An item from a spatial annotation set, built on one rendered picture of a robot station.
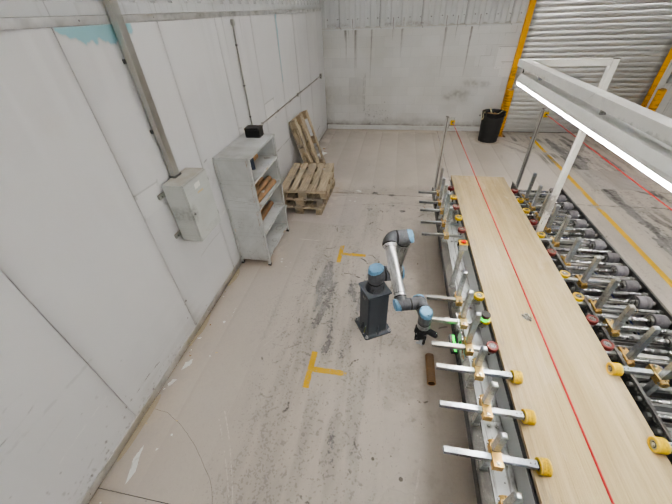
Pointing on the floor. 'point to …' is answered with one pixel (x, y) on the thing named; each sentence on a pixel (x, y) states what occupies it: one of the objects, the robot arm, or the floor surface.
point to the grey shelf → (236, 193)
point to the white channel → (640, 117)
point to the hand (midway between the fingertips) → (422, 344)
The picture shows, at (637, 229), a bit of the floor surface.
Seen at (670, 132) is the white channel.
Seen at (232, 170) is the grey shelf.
